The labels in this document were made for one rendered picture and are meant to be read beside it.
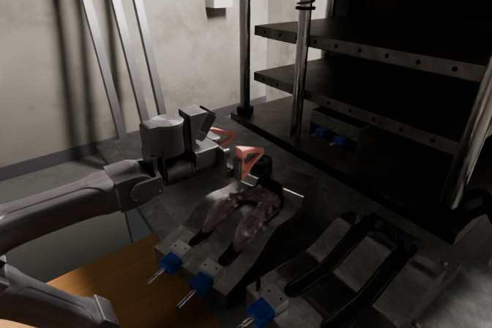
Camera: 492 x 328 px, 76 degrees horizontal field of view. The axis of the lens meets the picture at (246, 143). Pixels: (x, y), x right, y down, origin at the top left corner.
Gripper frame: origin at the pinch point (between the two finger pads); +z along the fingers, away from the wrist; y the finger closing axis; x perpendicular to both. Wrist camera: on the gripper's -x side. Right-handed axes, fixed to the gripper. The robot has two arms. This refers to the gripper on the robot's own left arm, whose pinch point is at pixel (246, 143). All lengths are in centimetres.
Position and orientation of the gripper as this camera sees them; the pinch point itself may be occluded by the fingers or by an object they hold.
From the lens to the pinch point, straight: 68.2
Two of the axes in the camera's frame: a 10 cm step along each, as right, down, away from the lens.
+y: -6.2, -3.7, 7.0
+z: 7.9, -2.7, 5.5
